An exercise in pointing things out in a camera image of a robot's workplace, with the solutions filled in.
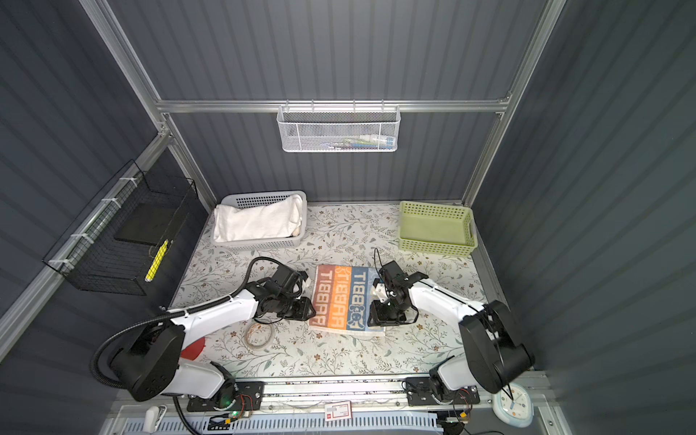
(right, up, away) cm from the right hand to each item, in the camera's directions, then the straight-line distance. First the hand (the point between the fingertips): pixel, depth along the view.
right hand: (377, 324), depth 84 cm
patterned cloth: (-11, +7, +7) cm, 15 cm away
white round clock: (+34, -16, -14) cm, 40 cm away
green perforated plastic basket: (+27, +30, +28) cm, 49 cm away
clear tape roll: (-37, -4, 0) cm, 37 cm away
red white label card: (-11, -18, -13) cm, 25 cm away
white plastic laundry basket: (-47, +43, +28) cm, 69 cm away
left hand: (-21, +3, +2) cm, 21 cm away
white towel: (-37, +34, +23) cm, 56 cm away
